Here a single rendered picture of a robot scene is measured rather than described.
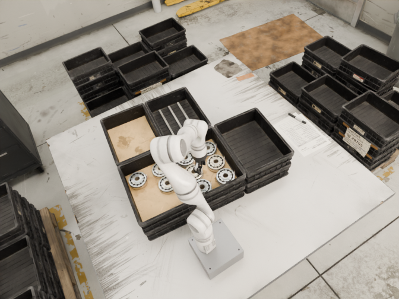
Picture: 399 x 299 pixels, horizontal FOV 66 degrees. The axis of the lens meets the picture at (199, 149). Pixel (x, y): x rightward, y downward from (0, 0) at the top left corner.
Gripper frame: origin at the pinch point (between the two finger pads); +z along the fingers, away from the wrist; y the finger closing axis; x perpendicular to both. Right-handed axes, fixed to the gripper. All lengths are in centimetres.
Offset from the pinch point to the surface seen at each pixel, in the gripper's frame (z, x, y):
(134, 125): 18, 58, 30
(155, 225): 15.8, 16.2, -30.1
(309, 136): 30, -51, 60
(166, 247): 30.4, 10.7, -35.0
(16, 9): 44, 297, 178
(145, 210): 17.4, 25.3, -23.8
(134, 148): 18, 50, 13
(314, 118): 71, -55, 115
